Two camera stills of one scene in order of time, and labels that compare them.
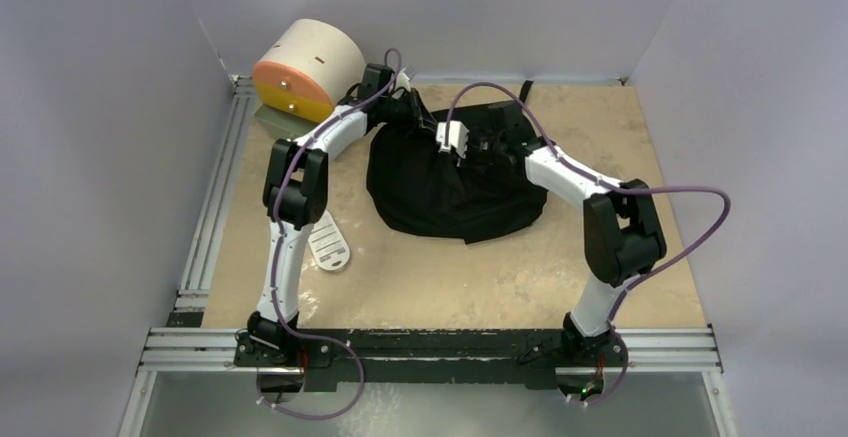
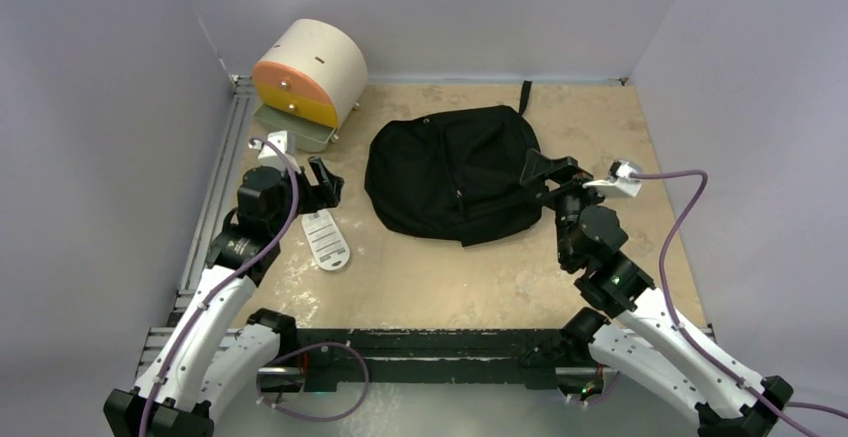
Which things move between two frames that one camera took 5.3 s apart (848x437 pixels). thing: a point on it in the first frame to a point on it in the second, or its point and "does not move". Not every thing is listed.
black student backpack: x=412 y=182 does not move
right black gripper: x=471 y=138 to x=538 y=168
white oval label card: x=328 y=245 does not move
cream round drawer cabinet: x=303 y=70 does not move
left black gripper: x=416 y=118 to x=323 y=195
